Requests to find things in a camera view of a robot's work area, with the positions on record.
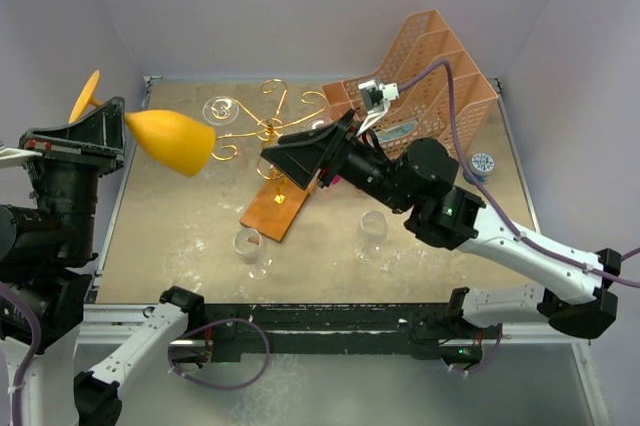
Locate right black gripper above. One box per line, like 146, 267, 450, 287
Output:
261, 108, 413, 214

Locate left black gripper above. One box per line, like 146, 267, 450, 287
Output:
18, 95, 127, 257

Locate yellow plastic wine glass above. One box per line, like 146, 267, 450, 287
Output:
68, 69, 217, 178

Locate clear wine glass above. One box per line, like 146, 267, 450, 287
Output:
233, 228, 273, 280
354, 210, 389, 264
202, 96, 240, 126

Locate clear champagne flute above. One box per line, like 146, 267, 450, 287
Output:
303, 118, 330, 131

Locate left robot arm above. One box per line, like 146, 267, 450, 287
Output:
1, 97, 206, 425

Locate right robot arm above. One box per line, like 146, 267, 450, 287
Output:
260, 111, 621, 339

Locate pink plastic wine glass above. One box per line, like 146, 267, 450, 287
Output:
320, 175, 341, 189

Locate orange plastic file organizer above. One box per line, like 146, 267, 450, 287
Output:
322, 10, 498, 158

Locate blue white round tin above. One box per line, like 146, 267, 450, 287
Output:
463, 152, 496, 184

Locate gold wire wine glass rack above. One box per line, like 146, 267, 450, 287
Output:
211, 78, 329, 243

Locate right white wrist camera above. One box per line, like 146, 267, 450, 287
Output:
357, 79, 399, 136

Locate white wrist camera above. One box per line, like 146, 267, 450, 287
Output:
0, 146, 42, 169
357, 79, 399, 136

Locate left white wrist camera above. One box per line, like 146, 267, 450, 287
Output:
0, 146, 42, 169

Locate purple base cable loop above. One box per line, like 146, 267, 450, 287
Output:
167, 318, 271, 390

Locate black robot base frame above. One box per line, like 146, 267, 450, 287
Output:
164, 288, 506, 365

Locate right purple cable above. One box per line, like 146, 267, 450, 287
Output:
397, 59, 640, 290

